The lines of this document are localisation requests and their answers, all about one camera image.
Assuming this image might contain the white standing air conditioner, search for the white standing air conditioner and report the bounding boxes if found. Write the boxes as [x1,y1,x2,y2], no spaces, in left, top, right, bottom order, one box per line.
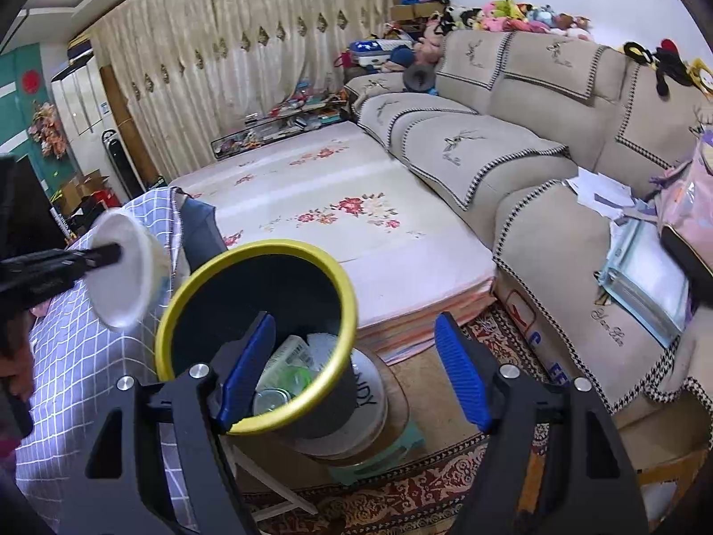
[50,47,120,135]

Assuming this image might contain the hanging flower decoration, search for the hanging flower decoration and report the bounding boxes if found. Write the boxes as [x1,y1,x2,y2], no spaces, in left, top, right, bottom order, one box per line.
[28,101,70,158]

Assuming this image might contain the black yellow-rimmed trash can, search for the black yellow-rimmed trash can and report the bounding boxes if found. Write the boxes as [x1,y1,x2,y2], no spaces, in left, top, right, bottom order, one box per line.
[155,239,360,441]

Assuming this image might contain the white bowl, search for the white bowl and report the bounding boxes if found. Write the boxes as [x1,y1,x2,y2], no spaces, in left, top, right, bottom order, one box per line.
[86,209,173,329]

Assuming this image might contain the small green stool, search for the small green stool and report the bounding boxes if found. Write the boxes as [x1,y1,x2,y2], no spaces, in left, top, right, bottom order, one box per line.
[328,418,427,483]

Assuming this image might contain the grey blue cloth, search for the grey blue cloth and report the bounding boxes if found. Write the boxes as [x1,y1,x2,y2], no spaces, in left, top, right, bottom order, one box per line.
[181,198,229,268]

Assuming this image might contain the green white long box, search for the green white long box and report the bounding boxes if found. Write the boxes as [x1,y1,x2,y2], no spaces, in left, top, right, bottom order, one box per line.
[262,335,313,396]

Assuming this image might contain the loose white papers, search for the loose white papers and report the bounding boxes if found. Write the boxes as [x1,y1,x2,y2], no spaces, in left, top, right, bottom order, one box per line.
[565,170,636,218]

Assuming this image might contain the floral floor mat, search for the floral floor mat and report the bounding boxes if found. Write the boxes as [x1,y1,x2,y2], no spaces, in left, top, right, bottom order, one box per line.
[167,123,496,366]

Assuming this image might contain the cluttered glass table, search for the cluttered glass table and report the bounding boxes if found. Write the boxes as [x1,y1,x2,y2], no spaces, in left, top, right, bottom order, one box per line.
[212,95,357,162]

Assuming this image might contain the person's left hand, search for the person's left hand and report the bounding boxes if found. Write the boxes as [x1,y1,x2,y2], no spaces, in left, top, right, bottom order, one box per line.
[0,312,34,402]

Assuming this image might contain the pink bag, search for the pink bag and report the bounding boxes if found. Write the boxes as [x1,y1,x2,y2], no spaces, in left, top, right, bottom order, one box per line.
[649,128,713,291]

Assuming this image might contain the beige embroidered curtain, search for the beige embroidered curtain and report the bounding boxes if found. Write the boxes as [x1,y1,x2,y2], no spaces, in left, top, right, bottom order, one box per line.
[92,0,391,179]

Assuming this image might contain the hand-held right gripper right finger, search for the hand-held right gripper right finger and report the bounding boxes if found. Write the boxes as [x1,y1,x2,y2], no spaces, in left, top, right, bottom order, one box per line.
[433,312,650,535]

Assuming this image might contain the beige sofa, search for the beige sofa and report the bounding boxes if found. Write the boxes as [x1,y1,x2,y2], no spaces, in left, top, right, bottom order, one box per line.
[342,30,713,458]

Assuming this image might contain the white table frame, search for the white table frame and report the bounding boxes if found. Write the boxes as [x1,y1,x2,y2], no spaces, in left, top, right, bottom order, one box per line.
[223,440,318,514]

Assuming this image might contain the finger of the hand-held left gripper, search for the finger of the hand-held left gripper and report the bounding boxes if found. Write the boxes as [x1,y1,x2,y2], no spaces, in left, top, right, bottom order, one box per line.
[0,243,122,305]

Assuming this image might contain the cardboard boxes beside television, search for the cardboard boxes beside television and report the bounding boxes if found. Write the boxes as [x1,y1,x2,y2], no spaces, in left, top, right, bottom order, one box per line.
[56,170,120,218]

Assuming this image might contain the black tower fan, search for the black tower fan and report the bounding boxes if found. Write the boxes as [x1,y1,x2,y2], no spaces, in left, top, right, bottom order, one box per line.
[100,129,146,196]

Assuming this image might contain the large black television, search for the large black television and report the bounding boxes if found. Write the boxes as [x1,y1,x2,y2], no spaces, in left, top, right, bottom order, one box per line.
[16,156,68,257]

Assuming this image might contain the clear plastic folders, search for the clear plastic folders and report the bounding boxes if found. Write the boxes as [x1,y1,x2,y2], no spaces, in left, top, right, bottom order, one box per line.
[598,217,694,346]

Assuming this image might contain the blue star bag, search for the blue star bag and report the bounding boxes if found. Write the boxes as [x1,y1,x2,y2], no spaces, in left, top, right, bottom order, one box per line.
[348,39,416,70]

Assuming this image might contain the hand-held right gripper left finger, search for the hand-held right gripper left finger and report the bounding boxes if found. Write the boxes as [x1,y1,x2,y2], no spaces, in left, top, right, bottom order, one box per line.
[56,312,278,535]

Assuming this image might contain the red patterned rug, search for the red patterned rug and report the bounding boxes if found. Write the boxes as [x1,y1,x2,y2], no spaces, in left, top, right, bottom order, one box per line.
[245,306,558,535]

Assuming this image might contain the dark round cushion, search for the dark round cushion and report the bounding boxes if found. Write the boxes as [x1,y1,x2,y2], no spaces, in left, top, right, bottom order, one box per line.
[404,64,438,93]

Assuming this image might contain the black yellow plush toy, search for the black yellow plush toy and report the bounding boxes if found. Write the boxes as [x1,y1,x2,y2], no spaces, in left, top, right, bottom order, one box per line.
[624,39,713,101]

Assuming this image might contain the blue checked tablecloth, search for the blue checked tablecloth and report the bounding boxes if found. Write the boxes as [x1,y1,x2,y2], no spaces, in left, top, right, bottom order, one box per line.
[16,186,218,530]

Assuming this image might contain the pile of plush toys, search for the pile of plush toys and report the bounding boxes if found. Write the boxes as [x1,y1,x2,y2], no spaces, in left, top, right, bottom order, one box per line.
[423,0,594,40]

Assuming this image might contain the white round tub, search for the white round tub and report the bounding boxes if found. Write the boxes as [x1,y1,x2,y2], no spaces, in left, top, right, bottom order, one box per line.
[290,346,410,458]

